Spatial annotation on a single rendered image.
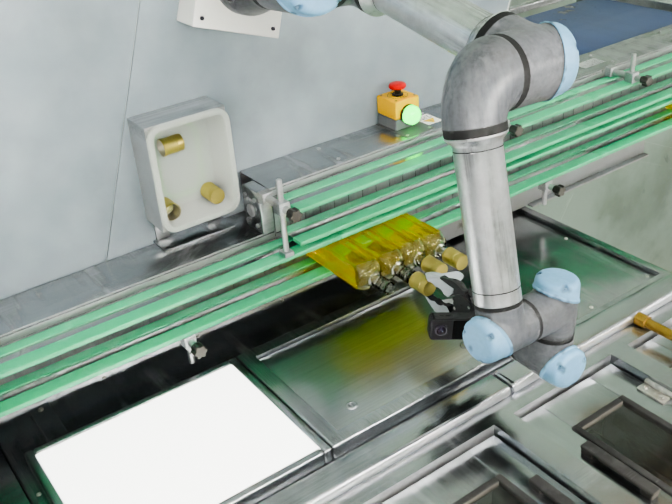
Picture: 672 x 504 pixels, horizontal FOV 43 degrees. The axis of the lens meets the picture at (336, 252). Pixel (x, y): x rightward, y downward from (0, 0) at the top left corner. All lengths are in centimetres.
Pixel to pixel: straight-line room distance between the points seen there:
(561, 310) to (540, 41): 42
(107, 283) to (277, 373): 37
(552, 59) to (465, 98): 16
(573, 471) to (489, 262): 42
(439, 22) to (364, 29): 53
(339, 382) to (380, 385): 8
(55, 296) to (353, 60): 81
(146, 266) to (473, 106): 78
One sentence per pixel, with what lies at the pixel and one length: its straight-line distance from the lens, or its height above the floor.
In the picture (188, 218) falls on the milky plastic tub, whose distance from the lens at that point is 174.
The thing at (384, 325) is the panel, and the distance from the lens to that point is 180.
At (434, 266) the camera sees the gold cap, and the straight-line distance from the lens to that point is 172.
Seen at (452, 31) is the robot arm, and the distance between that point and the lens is 142.
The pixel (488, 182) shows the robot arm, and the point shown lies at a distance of 127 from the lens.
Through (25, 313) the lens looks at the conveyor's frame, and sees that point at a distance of 168.
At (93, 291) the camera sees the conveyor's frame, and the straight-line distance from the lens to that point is 169.
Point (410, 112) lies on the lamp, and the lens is 196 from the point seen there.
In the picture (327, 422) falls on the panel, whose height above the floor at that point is 126.
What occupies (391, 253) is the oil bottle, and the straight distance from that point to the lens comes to 174.
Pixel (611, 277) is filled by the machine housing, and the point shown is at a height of 124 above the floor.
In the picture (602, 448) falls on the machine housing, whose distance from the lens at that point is 160.
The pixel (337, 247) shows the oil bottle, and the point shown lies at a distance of 177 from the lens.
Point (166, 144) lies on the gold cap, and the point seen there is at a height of 80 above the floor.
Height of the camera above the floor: 226
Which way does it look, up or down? 46 degrees down
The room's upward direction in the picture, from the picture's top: 123 degrees clockwise
